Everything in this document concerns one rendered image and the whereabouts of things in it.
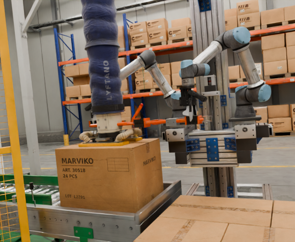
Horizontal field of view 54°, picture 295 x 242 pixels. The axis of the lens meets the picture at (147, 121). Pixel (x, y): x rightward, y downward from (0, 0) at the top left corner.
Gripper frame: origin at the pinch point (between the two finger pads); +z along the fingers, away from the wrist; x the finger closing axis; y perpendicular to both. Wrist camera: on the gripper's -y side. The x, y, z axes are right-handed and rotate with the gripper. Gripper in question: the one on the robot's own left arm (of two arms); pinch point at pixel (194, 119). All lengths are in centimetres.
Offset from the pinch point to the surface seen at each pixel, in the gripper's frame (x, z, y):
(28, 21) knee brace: -159, -151, 294
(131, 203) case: 21, 47, 36
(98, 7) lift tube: 10, -75, 54
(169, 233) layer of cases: 38, 54, 5
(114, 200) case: 21, 46, 48
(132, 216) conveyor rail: 35, 49, 28
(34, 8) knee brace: -158, -167, 278
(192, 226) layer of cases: 28, 54, -3
